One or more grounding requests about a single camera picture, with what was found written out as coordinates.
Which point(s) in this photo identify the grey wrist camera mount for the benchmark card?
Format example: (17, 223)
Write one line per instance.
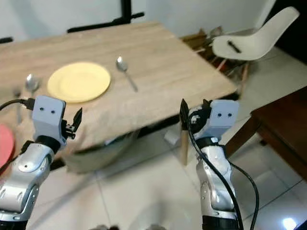
(48, 117)
(224, 116)

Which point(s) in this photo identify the long silver metal spoon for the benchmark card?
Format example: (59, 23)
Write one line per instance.
(121, 63)

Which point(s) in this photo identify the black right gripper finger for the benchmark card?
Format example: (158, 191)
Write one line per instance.
(184, 116)
(206, 104)

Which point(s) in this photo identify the light wooden table leg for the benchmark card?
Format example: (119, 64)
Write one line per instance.
(183, 148)

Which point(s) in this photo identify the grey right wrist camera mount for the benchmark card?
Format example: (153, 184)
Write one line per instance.
(224, 116)

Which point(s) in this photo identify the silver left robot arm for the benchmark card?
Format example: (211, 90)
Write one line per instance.
(29, 177)

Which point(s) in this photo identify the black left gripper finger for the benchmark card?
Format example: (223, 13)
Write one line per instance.
(77, 120)

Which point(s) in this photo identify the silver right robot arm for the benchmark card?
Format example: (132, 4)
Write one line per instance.
(216, 191)

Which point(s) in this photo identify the small white box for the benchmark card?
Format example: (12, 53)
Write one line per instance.
(172, 136)

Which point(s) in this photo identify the short silver metal spoon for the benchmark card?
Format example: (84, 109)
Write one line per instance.
(32, 83)

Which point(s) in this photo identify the yellow round plate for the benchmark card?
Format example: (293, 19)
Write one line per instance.
(79, 82)

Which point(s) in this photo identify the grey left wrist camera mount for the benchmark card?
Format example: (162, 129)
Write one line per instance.
(48, 117)

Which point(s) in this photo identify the brown wooden rack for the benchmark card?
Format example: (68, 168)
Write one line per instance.
(196, 40)

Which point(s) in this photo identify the white plastic chair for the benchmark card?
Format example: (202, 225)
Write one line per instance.
(259, 40)

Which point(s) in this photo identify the black metal stand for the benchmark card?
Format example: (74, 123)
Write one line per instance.
(126, 10)

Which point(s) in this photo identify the dark brown wooden furniture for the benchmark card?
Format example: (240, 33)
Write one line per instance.
(276, 122)

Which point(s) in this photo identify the black metal frame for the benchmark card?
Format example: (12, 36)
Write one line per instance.
(5, 39)

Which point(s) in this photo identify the red round plate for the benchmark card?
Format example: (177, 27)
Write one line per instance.
(5, 146)

